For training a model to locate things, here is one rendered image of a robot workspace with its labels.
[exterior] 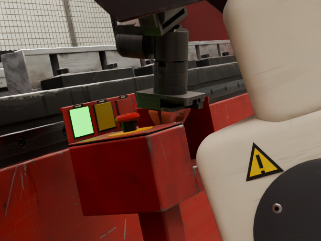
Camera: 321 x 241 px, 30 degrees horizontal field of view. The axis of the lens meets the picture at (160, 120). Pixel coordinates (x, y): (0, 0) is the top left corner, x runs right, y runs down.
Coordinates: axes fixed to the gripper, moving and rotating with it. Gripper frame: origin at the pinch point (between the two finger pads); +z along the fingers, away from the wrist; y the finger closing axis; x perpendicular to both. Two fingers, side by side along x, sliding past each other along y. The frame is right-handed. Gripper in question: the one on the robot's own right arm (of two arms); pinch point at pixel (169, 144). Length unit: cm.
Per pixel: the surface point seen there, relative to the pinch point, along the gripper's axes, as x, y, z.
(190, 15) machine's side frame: -168, 93, -16
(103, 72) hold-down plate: -20.2, 30.1, -8.0
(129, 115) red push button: 10.7, 0.8, -6.8
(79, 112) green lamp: 11.2, 10.6, -6.2
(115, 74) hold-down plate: -25.1, 30.5, -7.0
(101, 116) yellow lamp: 6.0, 10.1, -4.6
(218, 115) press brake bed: -67, 25, 9
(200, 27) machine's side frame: -168, 87, -10
